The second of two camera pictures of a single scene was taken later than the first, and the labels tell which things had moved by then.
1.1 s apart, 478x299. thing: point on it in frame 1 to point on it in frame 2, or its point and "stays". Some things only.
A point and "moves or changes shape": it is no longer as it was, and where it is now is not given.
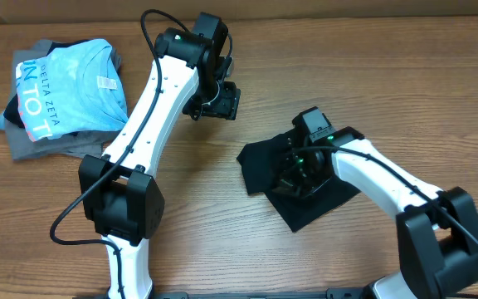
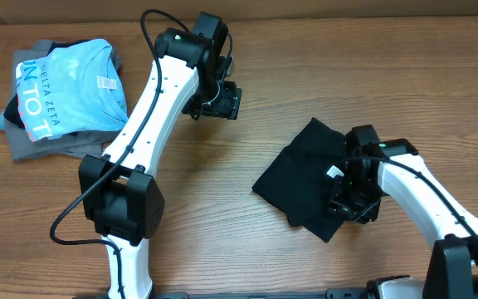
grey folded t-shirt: (21, 148) stays
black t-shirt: (262, 163) moves or changes shape
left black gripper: (226, 106) stays
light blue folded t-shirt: (75, 88) stays
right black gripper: (286, 183) to (338, 204)
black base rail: (346, 293) stays
